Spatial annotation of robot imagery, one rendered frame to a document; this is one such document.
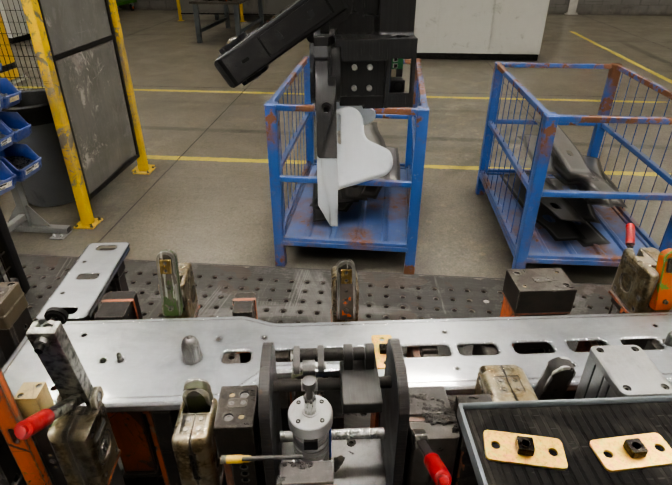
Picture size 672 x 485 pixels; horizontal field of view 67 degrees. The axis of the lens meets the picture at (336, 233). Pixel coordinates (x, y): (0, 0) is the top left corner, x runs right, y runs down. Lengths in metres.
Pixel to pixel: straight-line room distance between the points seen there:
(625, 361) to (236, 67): 0.68
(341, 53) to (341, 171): 0.09
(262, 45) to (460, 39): 8.23
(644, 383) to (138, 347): 0.81
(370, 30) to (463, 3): 8.14
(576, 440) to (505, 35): 8.24
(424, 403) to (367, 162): 0.44
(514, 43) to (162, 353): 8.18
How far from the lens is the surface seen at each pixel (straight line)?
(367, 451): 0.84
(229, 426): 0.69
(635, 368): 0.87
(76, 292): 1.20
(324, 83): 0.39
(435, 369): 0.92
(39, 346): 0.75
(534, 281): 1.13
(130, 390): 0.94
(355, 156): 0.40
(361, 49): 0.40
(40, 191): 4.09
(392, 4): 0.42
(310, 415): 0.70
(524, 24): 8.77
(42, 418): 0.75
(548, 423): 0.67
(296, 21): 0.41
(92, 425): 0.84
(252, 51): 0.42
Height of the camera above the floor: 1.64
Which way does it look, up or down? 30 degrees down
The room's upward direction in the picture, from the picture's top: straight up
